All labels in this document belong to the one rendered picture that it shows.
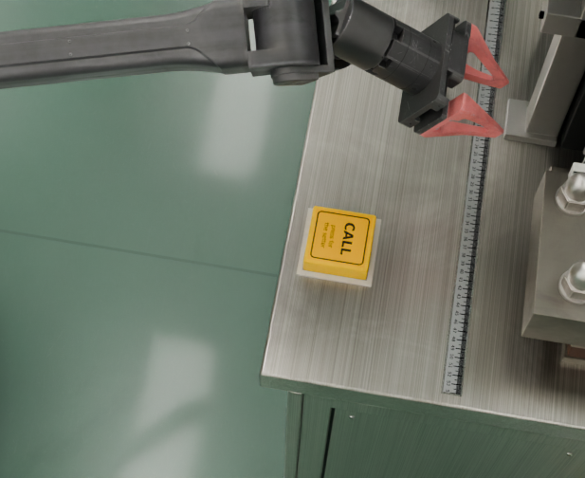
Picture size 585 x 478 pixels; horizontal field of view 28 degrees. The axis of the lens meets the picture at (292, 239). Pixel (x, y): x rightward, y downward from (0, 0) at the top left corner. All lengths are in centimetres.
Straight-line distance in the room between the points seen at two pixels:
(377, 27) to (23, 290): 133
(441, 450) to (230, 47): 57
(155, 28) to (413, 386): 46
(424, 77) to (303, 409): 41
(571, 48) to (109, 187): 132
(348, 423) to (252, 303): 92
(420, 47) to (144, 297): 123
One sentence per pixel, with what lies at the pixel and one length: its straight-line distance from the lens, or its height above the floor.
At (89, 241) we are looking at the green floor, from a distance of 233.
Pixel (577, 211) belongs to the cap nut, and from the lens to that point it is 121.
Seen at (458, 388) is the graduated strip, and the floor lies 90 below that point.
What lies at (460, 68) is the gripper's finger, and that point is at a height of 113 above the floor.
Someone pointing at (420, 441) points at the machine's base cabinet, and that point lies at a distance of 138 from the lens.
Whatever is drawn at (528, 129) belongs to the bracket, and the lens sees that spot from 139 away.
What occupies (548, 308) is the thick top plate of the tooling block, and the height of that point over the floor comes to 103.
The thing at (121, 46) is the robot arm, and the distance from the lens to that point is 109.
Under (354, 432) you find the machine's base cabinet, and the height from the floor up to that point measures 75.
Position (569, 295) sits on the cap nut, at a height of 104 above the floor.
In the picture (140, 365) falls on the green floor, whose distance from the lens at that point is 222.
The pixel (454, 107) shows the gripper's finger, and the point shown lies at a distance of 115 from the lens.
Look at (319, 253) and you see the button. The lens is 127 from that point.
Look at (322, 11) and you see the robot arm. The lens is 111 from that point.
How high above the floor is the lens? 207
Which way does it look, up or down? 64 degrees down
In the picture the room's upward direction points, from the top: 2 degrees clockwise
